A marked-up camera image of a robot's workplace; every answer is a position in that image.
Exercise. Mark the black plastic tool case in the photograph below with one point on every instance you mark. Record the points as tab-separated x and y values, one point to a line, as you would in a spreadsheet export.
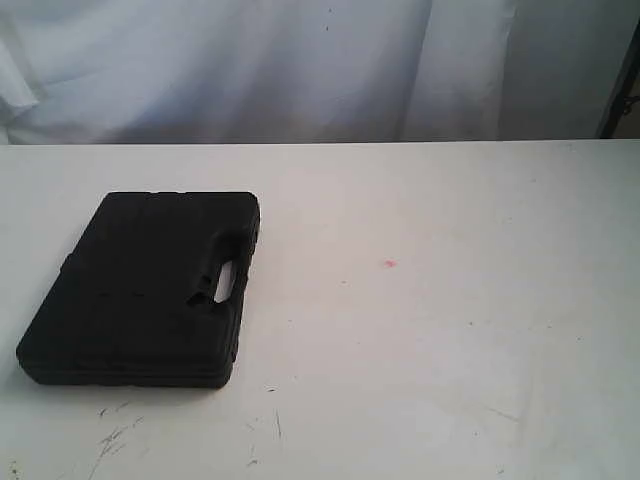
151	295

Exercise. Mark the white backdrop curtain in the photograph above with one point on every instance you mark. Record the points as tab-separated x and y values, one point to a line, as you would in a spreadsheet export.
89	72

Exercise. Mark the black stand pole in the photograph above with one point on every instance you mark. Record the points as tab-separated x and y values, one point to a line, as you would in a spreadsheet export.
621	100

